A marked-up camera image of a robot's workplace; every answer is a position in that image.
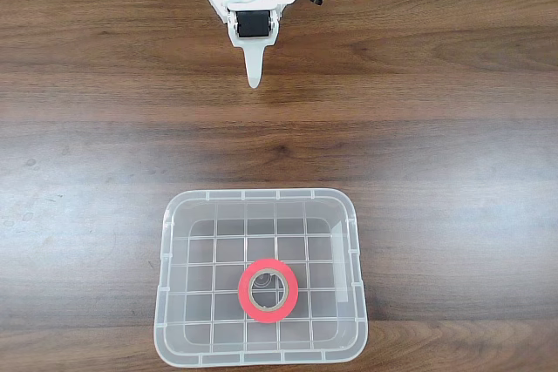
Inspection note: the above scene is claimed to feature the red tape roll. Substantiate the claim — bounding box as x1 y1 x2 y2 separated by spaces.
237 258 301 325

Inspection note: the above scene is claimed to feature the clear plastic box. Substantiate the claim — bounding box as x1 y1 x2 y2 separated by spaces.
152 187 370 368

